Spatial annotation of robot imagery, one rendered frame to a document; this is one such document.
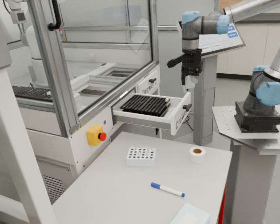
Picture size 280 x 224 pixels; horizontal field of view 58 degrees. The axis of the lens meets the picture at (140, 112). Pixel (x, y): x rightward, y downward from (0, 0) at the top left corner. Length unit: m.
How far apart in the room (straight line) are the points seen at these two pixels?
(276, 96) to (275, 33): 2.88
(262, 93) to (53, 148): 0.93
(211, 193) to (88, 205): 0.46
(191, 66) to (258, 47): 2.96
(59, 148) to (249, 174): 1.01
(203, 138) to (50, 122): 1.67
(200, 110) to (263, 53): 2.01
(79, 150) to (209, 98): 1.45
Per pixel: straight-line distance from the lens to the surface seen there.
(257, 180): 1.58
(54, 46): 0.96
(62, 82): 0.99
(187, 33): 1.13
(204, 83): 2.21
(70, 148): 1.10
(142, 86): 1.58
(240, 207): 1.71
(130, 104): 1.36
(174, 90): 3.07
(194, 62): 1.17
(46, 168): 1.33
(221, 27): 1.12
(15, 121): 0.57
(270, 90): 1.18
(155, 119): 1.22
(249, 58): 4.12
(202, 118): 2.34
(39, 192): 0.67
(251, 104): 1.37
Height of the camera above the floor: 1.48
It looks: 27 degrees down
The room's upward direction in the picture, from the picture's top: 5 degrees counter-clockwise
